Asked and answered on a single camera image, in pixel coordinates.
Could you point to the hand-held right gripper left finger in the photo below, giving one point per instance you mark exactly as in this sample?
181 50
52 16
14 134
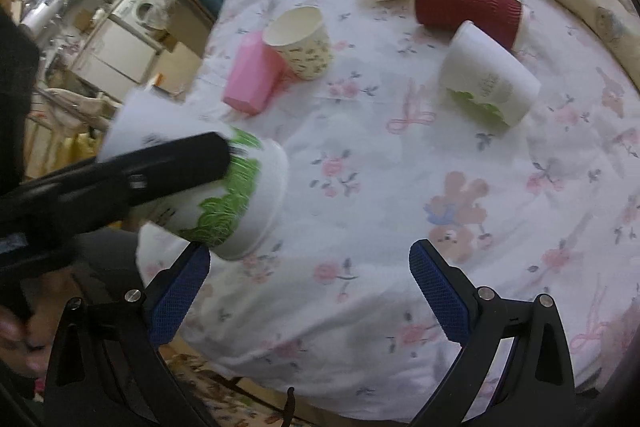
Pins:
179 289

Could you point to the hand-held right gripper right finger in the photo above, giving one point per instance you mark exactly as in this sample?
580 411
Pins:
440 297

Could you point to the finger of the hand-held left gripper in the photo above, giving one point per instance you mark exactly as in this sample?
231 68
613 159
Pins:
175 167

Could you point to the white cup green grass print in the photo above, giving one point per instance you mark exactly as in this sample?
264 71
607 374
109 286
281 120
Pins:
260 207

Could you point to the pink paper cup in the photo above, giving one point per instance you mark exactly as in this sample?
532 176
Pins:
250 77

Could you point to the cream cup with small print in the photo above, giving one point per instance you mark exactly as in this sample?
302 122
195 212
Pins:
305 52

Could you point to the white cup green leaf print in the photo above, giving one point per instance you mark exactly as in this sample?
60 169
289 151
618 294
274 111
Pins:
490 67

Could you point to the red ribbed paper cup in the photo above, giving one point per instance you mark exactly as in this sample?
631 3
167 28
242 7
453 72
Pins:
460 2

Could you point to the person's left hand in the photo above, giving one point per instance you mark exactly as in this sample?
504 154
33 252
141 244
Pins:
20 347

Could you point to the dark cloth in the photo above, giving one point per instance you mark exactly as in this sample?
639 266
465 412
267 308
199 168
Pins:
17 107

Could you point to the clothes drying rack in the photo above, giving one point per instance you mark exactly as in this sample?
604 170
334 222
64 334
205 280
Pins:
75 104

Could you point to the white cabinet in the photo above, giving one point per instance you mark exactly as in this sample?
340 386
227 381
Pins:
115 52

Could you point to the brown cardboard box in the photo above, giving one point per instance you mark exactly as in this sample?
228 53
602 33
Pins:
185 27

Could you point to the floral white bedsheet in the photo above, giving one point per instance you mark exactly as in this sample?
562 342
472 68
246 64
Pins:
375 157

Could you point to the white washing machine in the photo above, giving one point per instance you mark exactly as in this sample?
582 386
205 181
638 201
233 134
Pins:
142 9

